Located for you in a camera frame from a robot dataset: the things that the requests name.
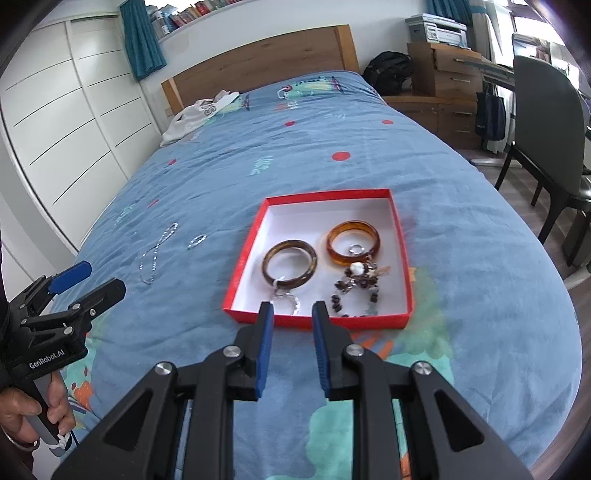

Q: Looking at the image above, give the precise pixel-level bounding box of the silver chain necklace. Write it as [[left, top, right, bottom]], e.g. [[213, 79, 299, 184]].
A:
[[140, 222, 179, 285]]

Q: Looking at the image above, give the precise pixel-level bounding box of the dark beaded bracelet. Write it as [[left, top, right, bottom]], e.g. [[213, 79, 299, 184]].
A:
[[331, 261, 393, 319]]

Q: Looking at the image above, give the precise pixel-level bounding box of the dark grey chair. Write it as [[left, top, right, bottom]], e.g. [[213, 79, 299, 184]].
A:
[[495, 54, 591, 268]]

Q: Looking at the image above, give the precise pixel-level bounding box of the wooden drawer cabinet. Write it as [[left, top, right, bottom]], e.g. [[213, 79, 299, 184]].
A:
[[383, 41, 490, 151]]

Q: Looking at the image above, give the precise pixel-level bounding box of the printed blue blanket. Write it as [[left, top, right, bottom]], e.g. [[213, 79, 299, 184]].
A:
[[46, 69, 583, 480]]

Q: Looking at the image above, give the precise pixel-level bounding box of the white garment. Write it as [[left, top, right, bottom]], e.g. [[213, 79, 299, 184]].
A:
[[160, 90, 241, 148]]

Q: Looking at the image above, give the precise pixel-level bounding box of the dark brown bangle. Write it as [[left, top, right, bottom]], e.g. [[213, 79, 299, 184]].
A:
[[262, 239, 318, 291]]

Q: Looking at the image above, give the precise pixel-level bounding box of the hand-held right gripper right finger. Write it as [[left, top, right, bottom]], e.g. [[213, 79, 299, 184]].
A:
[[311, 300, 536, 480]]

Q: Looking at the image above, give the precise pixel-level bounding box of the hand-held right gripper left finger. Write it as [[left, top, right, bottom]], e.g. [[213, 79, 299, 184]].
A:
[[52, 301, 275, 480]]

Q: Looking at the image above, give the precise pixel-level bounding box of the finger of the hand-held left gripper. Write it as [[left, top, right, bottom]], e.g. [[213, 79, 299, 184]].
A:
[[68, 278, 127, 339], [10, 261, 92, 315]]

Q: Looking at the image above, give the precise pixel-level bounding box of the person's left hand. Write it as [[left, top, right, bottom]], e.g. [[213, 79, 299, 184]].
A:
[[0, 375, 77, 448]]

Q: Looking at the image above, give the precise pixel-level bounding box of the amber bangle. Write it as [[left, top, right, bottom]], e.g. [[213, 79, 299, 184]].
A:
[[326, 220, 381, 267]]

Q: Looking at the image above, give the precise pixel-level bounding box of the grey desk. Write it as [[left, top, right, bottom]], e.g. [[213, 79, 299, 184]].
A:
[[478, 55, 518, 93]]

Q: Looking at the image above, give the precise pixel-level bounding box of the black backpack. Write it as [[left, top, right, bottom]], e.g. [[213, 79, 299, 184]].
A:
[[362, 51, 415, 96]]

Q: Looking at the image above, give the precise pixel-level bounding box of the dark blue bag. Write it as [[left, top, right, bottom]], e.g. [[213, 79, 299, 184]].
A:
[[475, 85, 509, 143]]

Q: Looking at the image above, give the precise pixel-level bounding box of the red jewelry box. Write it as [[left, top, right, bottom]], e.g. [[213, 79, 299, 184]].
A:
[[222, 188, 413, 330]]

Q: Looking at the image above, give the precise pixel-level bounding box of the white wardrobe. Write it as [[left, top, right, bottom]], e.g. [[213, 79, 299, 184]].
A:
[[0, 14, 162, 259]]

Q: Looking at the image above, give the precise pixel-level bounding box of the wooden headboard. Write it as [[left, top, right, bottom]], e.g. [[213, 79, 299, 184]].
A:
[[161, 24, 361, 118]]

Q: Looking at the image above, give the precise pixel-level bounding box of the white printer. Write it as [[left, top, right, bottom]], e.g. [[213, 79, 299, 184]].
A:
[[405, 13, 469, 49]]

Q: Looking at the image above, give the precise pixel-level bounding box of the row of books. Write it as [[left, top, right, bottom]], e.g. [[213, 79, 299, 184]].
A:
[[147, 0, 247, 38]]

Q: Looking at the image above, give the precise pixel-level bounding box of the sparkly silver bracelet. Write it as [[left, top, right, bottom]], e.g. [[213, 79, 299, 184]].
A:
[[271, 288, 302, 317]]

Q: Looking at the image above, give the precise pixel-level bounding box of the teal curtain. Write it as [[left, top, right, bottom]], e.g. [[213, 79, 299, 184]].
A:
[[119, 0, 167, 83], [425, 0, 472, 17]]

